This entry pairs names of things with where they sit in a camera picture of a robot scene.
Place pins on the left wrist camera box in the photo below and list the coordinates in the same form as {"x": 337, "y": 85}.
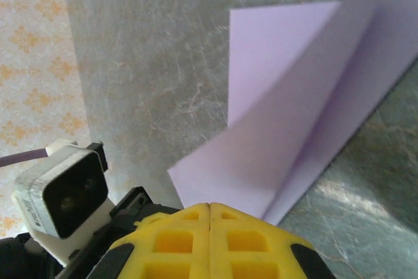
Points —
{"x": 62, "y": 194}

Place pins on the lilac square paper sheet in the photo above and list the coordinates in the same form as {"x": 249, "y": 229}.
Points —
{"x": 294, "y": 112}

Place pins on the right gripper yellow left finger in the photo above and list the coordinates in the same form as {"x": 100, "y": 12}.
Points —
{"x": 176, "y": 249}

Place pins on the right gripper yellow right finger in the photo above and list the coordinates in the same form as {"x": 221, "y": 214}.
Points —
{"x": 248, "y": 249}

